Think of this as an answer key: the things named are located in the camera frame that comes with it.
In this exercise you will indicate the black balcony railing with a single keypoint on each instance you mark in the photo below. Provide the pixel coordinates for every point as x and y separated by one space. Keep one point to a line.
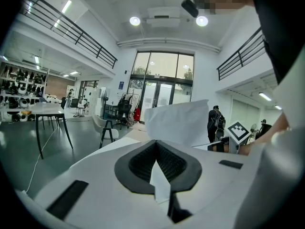
240 59
82 36

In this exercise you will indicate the black office chair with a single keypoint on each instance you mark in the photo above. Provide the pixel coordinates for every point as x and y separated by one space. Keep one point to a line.
124 108

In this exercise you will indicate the white shelf with helmets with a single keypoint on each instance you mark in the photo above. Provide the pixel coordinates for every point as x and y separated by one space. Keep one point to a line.
21 89

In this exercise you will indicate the blue wall sign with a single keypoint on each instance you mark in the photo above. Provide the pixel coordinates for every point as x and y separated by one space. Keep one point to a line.
121 85

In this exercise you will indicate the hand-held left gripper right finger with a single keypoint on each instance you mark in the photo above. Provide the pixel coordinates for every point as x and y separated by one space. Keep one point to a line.
214 187

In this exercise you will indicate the white chair with black legs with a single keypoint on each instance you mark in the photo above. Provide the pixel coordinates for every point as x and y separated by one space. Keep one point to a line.
112 133

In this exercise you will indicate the round ceiling light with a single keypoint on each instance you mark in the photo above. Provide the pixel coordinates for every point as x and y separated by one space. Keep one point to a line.
202 21
135 20

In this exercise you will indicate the long ceiling light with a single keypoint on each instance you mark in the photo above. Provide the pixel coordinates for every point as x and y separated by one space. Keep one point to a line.
265 96
66 6

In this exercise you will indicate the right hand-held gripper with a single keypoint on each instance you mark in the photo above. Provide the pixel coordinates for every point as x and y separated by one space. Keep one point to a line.
238 131

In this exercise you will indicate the person's right forearm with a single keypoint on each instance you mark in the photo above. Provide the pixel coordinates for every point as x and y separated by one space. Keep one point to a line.
269 135

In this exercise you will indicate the marble table with black legs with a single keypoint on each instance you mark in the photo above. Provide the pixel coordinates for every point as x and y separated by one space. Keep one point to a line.
45 108

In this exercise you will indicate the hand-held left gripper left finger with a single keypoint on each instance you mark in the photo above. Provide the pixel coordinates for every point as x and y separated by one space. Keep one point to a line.
107 199

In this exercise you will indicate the white cloth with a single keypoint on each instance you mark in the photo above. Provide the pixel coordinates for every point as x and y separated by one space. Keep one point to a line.
176 120

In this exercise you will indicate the glass entrance door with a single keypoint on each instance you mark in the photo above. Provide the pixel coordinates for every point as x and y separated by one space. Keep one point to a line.
162 92

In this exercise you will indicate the white ceiling air conditioner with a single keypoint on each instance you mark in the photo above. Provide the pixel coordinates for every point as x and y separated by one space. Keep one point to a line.
163 15

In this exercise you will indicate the red bag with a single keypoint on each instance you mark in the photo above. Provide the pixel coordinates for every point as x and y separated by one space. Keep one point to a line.
137 114

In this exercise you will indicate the black head-worn camera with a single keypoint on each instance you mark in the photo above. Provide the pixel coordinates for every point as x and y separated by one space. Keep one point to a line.
190 7

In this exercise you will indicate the white ceiling pipe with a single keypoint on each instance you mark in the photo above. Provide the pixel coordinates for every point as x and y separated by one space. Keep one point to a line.
166 41

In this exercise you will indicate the standing fan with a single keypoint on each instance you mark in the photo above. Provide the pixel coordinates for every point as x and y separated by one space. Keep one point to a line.
104 96

